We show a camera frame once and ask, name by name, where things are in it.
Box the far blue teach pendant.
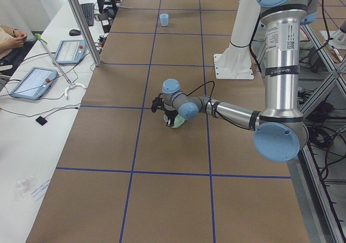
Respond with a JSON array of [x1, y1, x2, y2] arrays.
[[54, 40, 87, 65]]

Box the black computer mouse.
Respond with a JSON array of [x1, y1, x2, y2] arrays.
[[69, 29, 81, 36]]

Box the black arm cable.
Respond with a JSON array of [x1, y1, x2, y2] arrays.
[[186, 80, 256, 132]]

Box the light blue plastic cup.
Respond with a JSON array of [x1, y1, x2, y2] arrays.
[[159, 13, 169, 27]]

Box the near blue teach pendant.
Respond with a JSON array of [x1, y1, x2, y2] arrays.
[[10, 67, 58, 100]]

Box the green ceramic bowl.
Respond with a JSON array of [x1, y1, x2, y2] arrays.
[[164, 114, 185, 128]]

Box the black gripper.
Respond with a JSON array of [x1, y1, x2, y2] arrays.
[[164, 110, 177, 127]]

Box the small black square pad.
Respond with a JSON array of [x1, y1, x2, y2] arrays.
[[35, 116, 48, 126]]

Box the reacher grabber stick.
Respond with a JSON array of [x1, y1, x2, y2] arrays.
[[35, 33, 87, 99]]

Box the black keyboard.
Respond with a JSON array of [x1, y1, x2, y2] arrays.
[[80, 3, 94, 26]]

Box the clear plastic bag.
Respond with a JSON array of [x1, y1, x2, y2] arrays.
[[14, 175, 36, 200]]

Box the aluminium frame post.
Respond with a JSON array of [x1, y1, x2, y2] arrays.
[[68, 0, 101, 66]]

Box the seated person's hand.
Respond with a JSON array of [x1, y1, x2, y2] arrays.
[[13, 29, 28, 48]]

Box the blue teach pendant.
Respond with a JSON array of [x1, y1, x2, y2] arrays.
[[10, 67, 58, 100], [54, 40, 87, 65]]

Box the white paper label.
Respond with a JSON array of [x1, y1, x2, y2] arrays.
[[31, 179, 51, 201]]

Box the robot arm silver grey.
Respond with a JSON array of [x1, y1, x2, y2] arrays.
[[151, 0, 318, 162]]

